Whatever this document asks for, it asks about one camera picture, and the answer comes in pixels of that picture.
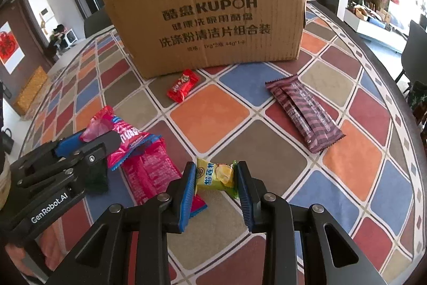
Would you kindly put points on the colourful checkered table mat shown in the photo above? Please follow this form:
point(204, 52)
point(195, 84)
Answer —
point(213, 111)

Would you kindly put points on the brown wooden door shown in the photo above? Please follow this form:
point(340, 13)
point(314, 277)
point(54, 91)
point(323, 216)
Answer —
point(33, 34)

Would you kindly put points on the yellow woven box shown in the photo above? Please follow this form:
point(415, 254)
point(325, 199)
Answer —
point(31, 91)

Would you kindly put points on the brown cardboard box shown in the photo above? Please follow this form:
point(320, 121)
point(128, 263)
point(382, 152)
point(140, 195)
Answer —
point(206, 38)

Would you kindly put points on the grey dining chair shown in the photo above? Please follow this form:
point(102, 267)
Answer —
point(98, 23)

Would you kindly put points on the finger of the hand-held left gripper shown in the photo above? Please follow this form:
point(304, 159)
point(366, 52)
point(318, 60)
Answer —
point(100, 146)
point(68, 144)

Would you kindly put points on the pink snack packet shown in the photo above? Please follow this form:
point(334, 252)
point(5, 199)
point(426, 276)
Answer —
point(150, 173)
point(128, 138)

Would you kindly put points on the white low cabinet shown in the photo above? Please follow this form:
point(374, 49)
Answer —
point(373, 33)

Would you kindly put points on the dark green snack packet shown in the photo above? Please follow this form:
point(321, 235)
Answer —
point(98, 180)

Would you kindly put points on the small red candy packet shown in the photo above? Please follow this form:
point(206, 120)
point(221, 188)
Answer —
point(182, 86)

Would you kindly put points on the red white door poster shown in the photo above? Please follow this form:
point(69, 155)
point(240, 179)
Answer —
point(8, 44)

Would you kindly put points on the small white cabinet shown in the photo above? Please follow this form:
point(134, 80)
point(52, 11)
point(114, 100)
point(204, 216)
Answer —
point(71, 38)

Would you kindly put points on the brown striped snack packet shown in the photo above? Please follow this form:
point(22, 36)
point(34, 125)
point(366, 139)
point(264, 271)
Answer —
point(303, 111)

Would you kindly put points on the dark chair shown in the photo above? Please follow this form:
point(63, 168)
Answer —
point(415, 51)

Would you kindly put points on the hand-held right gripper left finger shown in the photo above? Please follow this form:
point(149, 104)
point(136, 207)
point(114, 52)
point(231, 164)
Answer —
point(187, 195)

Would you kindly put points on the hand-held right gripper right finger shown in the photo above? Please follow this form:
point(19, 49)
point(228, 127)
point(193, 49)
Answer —
point(245, 196)

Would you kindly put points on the yellow green candy packet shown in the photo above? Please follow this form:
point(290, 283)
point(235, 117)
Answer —
point(216, 175)

